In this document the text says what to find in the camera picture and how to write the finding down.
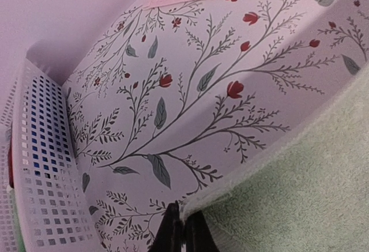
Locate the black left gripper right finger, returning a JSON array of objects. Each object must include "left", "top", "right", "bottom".
[{"left": 184, "top": 211, "right": 219, "bottom": 252}]

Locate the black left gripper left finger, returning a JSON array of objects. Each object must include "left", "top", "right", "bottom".
[{"left": 148, "top": 201, "right": 182, "bottom": 252}]

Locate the green towel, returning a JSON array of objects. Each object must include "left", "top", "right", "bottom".
[{"left": 180, "top": 68, "right": 368, "bottom": 251}]

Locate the white plastic basket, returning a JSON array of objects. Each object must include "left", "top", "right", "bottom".
[{"left": 11, "top": 61, "right": 103, "bottom": 251}]

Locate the red rolled towel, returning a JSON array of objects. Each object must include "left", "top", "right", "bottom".
[{"left": 7, "top": 141, "right": 14, "bottom": 189}]

